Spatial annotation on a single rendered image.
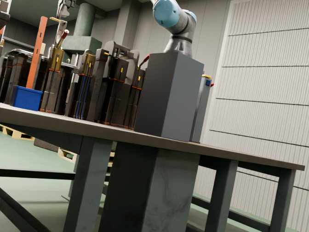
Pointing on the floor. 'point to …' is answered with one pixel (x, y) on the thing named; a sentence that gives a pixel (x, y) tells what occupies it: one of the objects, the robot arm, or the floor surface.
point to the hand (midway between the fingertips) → (58, 17)
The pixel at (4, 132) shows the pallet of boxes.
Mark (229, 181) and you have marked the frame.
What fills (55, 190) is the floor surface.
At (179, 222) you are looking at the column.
